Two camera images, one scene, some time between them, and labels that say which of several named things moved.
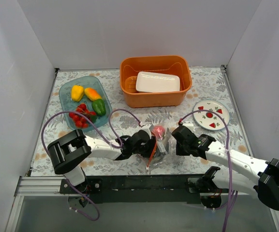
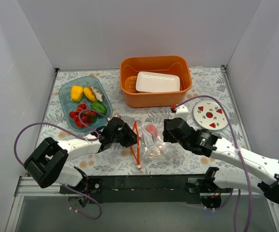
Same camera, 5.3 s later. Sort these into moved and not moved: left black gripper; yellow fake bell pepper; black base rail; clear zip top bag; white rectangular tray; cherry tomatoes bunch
Moved: clear zip top bag; left black gripper
Not moved: white rectangular tray; cherry tomatoes bunch; black base rail; yellow fake bell pepper
